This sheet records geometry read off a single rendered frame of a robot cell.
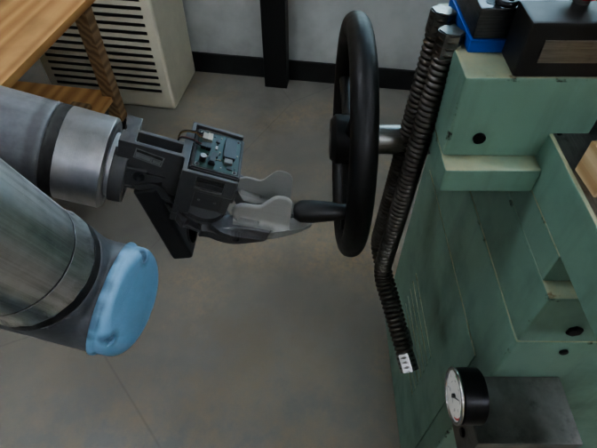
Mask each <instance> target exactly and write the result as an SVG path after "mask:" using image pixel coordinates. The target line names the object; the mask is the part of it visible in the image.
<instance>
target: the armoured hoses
mask: <svg viewBox="0 0 597 448"><path fill-rule="evenodd" d="M456 17H457V12H456V10H454V9H453V8H452V7H450V6H446V5H441V4H438V5H436V6H433V7H432V8H431V9H430V12H429V16H428V19H427V23H426V29H425V38H424V40H423V44H422V46H421V48H422V50H421V51H420V52H419V53H420V56H419V57H418V60H419V62H418V63H417V67H416V69H415V70H416V73H415V74H414V78H413V80H412V82H413V84H412V85H411V89H410V94H409V98H408V100H407V105H406V106H405V107H406V109H405V110H404V115H403V119H402V123H401V128H400V129H399V130H400V134H401V135H402V136H401V140H402V141H404V142H405V143H404V144H403V146H404V147H406V148H405V149H403V151H404V152H400V153H399V154H393V158H392V162H391V163H390V164H391V165H390V167H389V168H390V169H389V171H388V172H389V173H388V174H387V178H386V184H385V188H384V192H383V196H382V199H381V202H380V206H379V209H378V215H377V218H376V222H375V225H374V229H373V231H372V235H371V242H370V244H371V250H372V252H371V254H373V256H372V259H374V261H373V263H375V265H374V273H375V274H374V276H375V277H376V278H375V282H376V286H377V287H378V289H377V291H378V296H380V298H379V299H380V300H381V305H383V307H382V308H383V309H384V314H385V318H386V322H387V323H388V325H387V327H388V328H389V331H390V333H391V334H390V336H391V337H392V339H391V341H393V342H394V343H393V345H394V350H395V351H396V353H395V354H396V360H397V363H398V366H399V369H400V372H401V373H408V372H414V371H416V370H418V363H417V360H416V357H415V355H414V352H413V349H411V348H410V347H412V345H413V343H412V339H411V336H410V330H409V329H408V327H407V326H406V325H407V323H406V322H405V320H406V318H404V314H403V309H402V305H401V304H400V303H401V301H400V300H399V299H400V296H398V291H397V287H395V286H396V283H395V282H394V280H395V279H394V278H393V277H394V275H393V274H392V273H393V270H392V265H393V263H394V258H395V254H396V252H397V249H398V245H399V243H400V239H401V238H402V232H403V229H404V225H405V224H406V223H405V222H406V220H407V218H408V214H409V210H410V207H411V203H412V202H413V201H412V199H413V198H414V195H415V191H416V189H417V185H418V182H419V178H420V174H421V172H422V169H423V168H424V167H423V165H424V164H425V160H426V156H427V151H428V150H429V146H430V142H431V138H432V133H433V132H434V127H435V124H434V123H436V117H437V115H438V113H437V112H439V107H440V105H441V100H442V95H443V90H444V85H445V84H446V78H447V76H448V72H449V69H450V62H451V60H452V55H453V52H454V51H455V50H456V49H457V48H458V47H459V46H460V45H461V44H462V43H463V42H464V38H465V35H466V33H465V31H464V30H463V29H461V28H459V27H456V26H450V25H451V24H453V23H454V22H455V19H456Z"/></svg>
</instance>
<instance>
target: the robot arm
mask: <svg viewBox="0 0 597 448"><path fill-rule="evenodd" d="M142 121H143V118H139V117H136V116H130V115H128V116H127V119H126V124H125V129H123V124H122V121H121V119H120V118H118V117H115V116H109V115H106V114H102V113H100V112H96V111H92V110H89V109H86V108H80V107H77V106H73V105H69V104H67V103H63V102H60V101H56V100H51V99H47V98H45V97H41V96H37V95H35V94H31V93H28V92H22V91H19V90H15V89H13V88H9V87H5V86H2V85H0V329H3V330H6V331H10V332H16V333H19V334H23V335H27V336H30V337H33V338H37V339H40V340H47V341H49V342H53V343H57V344H60V345H63V346H67V347H71V348H77V349H80V350H83V351H86V353H87V354H88V355H91V356H93V355H96V354H99V355H103V356H117V355H120V354H122V353H123V352H124V351H126V350H127V349H128V348H130V347H131V346H132V345H133V344H134V343H135V341H136V340H137V339H138V337H139V336H140V335H141V333H142V332H143V330H144V328H145V326H146V324H147V321H148V319H149V317H150V314H151V311H152V309H153V306H154V304H155V297H156V293H157V287H158V267H157V263H156V260H155V257H154V255H153V254H152V252H151V251H149V250H148V249H146V248H143V247H140V246H137V245H136V244H135V243H132V242H129V243H128V244H124V243H119V242H116V241H113V240H110V239H107V238H105V237H104V236H103V235H102V234H100V233H99V232H98V231H97V230H96V229H94V228H93V227H92V226H90V225H89V224H88V223H87V222H85V221H84V220H83V219H81V218H80V217H79V216H77V215H76V214H75V213H73V212H71V211H69V210H66V209H64V208H62V207H61V206H60V205H59V204H57V203H56V202H55V201H53V200H52V199H51V197H53V198H58V199H61V200H65V201H69V202H73V203H77V204H84V205H88V206H92V207H96V208H98V207H100V206H102V205H103V204H104V202H105V200H106V198H107V200H111V201H115V202H119V203H121V202H122V200H123V196H124V194H125V191H126V189H127V188H134V191H133V193H134V195H135V196H136V197H137V198H138V200H139V202H140V204H141V206H142V207H143V209H144V211H145V212H146V214H147V216H148V217H149V219H150V220H151V222H152V224H153V225H154V227H155V229H156V231H157V233H158V234H159V236H160V237H161V238H162V240H163V242H164V244H165V246H166V247H167V249H168V251H169V252H170V254H171V256H172V258H174V259H186V258H191V257H192V256H193V252H194V248H195V242H196V238H197V234H198V235H199V236H205V237H209V238H211V239H214V240H216V241H219V242H222V243H227V244H248V243H256V242H264V241H266V240H267V239H275V238H279V237H284V236H290V235H293V234H296V233H298V232H301V231H303V230H306V229H308V228H310V227H311V226H312V224H313V223H305V222H299V221H297V220H295V219H294V215H293V208H294V203H293V202H292V201H291V189H292V182H293V179H292V177H291V175H290V174H289V173H287V172H284V171H275V172H273V173H272V174H270V175H269V176H267V177H266V178H265V179H263V180H259V179H255V178H252V177H247V176H242V175H241V168H242V160H243V146H244V142H243V135H240V134H237V133H233V132H228V131H225V130H221V129H219V128H215V127H212V126H209V125H206V124H200V123H197V122H193V126H192V130H183V131H181V132H180V133H179V137H178V140H174V139H171V138H167V137H164V136H161V135H157V134H153V133H151V132H144V131H142V130H141V127H142ZM206 130H208V131H206ZM209 131H210V132H209ZM183 132H186V133H187V134H186V136H180V134H181V133H183ZM215 132H216V133H215ZM219 133H220V134H219ZM221 134H223V135H221ZM225 135H226V136H225ZM227 136H229V137H227ZM231 137H232V138H231ZM179 139H185V141H184V142H183V141H180V140H179ZM234 201H235V203H236V205H235V206H234V207H233V209H232V213H233V215H230V213H229V211H228V210H227V208H228V206H229V204H232V203H233V202H234ZM198 232H199V233H198Z"/></svg>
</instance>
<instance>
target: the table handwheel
mask: <svg viewBox="0 0 597 448"><path fill-rule="evenodd" d="M400 128H401V125H400V124H379V78H378V53H377V46H376V39H375V35H374V30H373V27H372V24H371V21H370V18H369V17H368V15H367V14H366V13H364V12H362V11H351V12H350V13H348V14H347V15H346V17H345V18H344V19H343V21H342V24H341V28H340V31H339V37H338V49H337V58H336V69H335V82H334V99H333V118H332V119H331V120H330V135H329V152H330V160H331V161H332V199H333V203H339V204H346V217H345V219H344V220H334V228H335V236H336V241H337V245H338V249H339V250H340V252H341V253H342V254H343V255H344V256H347V257H351V258H352V257H355V256H357V255H359V254H360V253H361V252H362V250H363V249H364V247H365V245H366V243H367V240H368V237H369V233H370V226H371V221H372V215H373V209H374V203H375V195H376V186H377V175H378V154H399V153H400V152H404V151H403V149H405V148H406V147H404V146H403V144H404V143H405V142H404V141H402V140H401V136H402V135H401V134H400V130H399V129H400Z"/></svg>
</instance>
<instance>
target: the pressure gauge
mask: <svg viewBox="0 0 597 448"><path fill-rule="evenodd" d="M444 392H445V401H446V406H447V410H448V414H449V416H450V420H451V421H452V423H453V424H454V425H455V426H460V425H463V426H481V425H483V424H484V423H485V422H486V420H487V418H488V416H489V409H490V400H489V392H488V388H487V384H486V381H485V379H484V377H483V375H482V373H481V371H479V369H477V368H476V367H454V366H451V367H449V368H448V370H447V371H446V375H445V383H444ZM452 393H455V395H456V398H457V399H458V400H459V401H458V400H457V399H455V398H452V397H451V394H452Z"/></svg>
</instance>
